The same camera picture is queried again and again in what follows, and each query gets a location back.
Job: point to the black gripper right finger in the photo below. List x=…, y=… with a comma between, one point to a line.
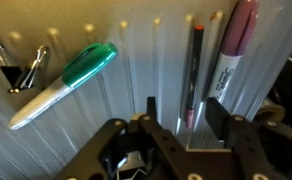
x=217, y=118

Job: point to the green Sharpie marker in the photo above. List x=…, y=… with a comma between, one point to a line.
x=66, y=83

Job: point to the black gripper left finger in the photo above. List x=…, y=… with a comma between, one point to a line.
x=152, y=115

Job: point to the purple Sharpie marker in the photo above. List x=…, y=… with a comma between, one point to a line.
x=234, y=43

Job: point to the black pen with red end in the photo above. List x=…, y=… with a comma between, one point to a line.
x=194, y=73

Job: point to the black binder clip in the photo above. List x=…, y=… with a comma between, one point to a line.
x=17, y=70

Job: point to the gray toaster oven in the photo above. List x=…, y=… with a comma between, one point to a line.
x=142, y=63

